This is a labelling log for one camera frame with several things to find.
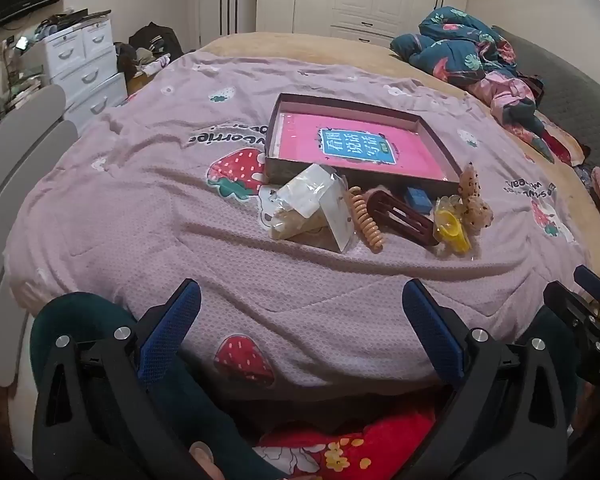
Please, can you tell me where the beige spiral hair tie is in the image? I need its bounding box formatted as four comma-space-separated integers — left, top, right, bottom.
349, 186, 384, 253

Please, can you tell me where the dotted beige bow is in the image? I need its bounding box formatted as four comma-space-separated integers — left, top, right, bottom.
457, 161, 494, 235

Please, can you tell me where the red floral cloth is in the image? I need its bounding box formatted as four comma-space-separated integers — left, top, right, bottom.
254, 402, 438, 480

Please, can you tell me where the pink strawberry print blanket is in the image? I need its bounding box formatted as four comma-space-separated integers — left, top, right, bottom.
2, 50, 588, 403

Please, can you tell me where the white door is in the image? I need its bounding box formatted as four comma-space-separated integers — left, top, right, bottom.
197, 0, 258, 51

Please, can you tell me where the maroon hair clip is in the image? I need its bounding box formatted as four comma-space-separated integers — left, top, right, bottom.
367, 190, 441, 248

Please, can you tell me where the white floral hair claw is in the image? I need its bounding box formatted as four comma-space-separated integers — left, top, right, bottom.
269, 164, 342, 241

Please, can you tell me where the small blue box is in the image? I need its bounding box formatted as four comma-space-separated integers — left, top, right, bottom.
405, 187, 434, 213

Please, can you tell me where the yellow hair clip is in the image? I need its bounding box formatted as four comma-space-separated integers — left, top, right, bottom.
432, 195, 474, 256

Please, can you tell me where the pink book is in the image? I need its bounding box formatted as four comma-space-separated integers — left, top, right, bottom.
272, 112, 451, 181

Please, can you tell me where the black bag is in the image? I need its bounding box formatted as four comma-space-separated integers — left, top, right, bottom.
129, 22, 185, 62

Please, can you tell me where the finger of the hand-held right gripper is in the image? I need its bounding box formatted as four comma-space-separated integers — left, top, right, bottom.
543, 281, 600, 348
574, 265, 600, 308

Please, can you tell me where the pile of clothes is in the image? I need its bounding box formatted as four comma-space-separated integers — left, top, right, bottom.
114, 42, 175, 97

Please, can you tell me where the person's left leg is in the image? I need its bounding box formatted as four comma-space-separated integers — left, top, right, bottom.
29, 291, 286, 480

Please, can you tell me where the white drawer chest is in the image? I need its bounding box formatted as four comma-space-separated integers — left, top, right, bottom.
17, 10, 129, 133

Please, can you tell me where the dark grey shallow box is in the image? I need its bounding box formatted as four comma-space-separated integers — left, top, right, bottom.
264, 92, 463, 198

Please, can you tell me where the grey headboard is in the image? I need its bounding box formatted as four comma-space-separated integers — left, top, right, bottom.
491, 25, 600, 186

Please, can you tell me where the beige bed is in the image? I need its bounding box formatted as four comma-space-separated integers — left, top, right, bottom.
192, 31, 600, 271

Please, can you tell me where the pink floral cloth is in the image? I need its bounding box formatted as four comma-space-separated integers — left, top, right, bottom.
467, 71, 558, 163

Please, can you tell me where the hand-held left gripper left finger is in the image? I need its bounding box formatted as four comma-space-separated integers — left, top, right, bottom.
31, 278, 216, 480

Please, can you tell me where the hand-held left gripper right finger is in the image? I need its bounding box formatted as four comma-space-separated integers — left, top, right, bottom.
402, 278, 581, 480

